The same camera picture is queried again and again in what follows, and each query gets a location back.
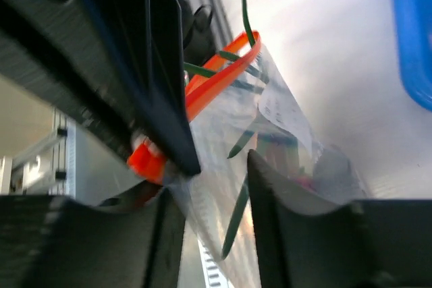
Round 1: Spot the blue plastic bin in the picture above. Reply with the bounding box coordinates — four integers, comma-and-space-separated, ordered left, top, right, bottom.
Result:
392, 0, 431, 111

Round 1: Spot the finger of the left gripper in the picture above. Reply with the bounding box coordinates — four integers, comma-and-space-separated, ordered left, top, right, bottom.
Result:
1, 0, 200, 176

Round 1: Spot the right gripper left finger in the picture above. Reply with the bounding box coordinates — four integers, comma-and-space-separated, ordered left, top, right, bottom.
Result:
1, 192, 185, 287

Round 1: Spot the slotted cable duct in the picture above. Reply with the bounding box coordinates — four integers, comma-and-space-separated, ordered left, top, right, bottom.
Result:
198, 239, 234, 288

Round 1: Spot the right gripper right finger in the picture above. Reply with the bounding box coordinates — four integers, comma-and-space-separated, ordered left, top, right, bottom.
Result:
247, 150, 431, 287

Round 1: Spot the clear zip top bag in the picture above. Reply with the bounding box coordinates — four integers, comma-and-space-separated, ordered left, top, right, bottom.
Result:
127, 30, 369, 288

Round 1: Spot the aluminium rail frame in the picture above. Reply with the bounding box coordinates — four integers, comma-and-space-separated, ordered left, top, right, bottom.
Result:
1, 109, 76, 196

